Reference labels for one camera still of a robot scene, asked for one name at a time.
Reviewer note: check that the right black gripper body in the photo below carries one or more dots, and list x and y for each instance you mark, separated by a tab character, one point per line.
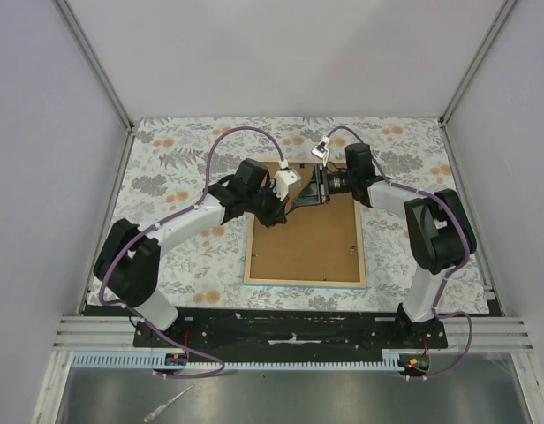
339	183

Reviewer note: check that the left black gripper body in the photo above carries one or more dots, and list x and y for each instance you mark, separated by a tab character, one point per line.
267	206

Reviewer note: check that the blue picture frame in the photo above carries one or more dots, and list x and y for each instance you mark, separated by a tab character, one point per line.
319	246

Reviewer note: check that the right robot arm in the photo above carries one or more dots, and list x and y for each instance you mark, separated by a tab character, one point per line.
440	235

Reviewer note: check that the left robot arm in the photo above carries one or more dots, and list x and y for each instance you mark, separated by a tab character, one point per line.
128	264

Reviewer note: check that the floral patterned table mat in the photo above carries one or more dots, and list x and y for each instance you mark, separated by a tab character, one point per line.
172	157

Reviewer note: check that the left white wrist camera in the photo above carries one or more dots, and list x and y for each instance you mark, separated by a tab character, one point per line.
285	180

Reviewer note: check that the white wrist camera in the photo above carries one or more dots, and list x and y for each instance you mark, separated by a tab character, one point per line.
285	180
321	150

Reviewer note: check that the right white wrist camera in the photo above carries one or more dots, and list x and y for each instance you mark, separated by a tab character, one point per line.
321	150

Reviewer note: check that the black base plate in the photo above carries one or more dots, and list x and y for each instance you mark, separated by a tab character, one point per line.
266	336

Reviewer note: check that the aluminium rail bar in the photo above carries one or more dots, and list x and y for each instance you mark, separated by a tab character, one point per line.
94	333

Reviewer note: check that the clear handled screwdriver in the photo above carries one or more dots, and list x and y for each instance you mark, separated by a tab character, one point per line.
161	408

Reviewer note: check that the light blue cable duct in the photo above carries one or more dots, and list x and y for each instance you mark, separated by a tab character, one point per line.
176	361

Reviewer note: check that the right aluminium corner post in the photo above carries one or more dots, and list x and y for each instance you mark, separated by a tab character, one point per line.
487	43

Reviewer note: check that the aluminium corner post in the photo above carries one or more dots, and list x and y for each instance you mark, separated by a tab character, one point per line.
84	44
487	43

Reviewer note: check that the left aluminium corner post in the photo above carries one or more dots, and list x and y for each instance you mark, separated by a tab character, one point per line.
84	44

